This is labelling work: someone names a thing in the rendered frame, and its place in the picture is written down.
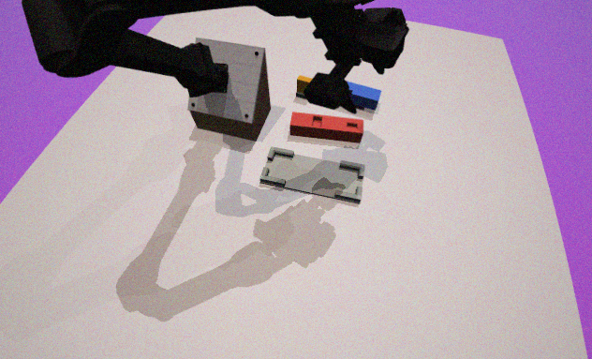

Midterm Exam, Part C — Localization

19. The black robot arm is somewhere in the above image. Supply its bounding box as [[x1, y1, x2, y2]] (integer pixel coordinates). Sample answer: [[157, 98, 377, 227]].
[[22, 0, 409, 97]]

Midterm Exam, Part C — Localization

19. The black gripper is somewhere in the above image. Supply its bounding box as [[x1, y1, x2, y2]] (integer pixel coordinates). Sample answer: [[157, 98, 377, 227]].
[[303, 7, 391, 114]]

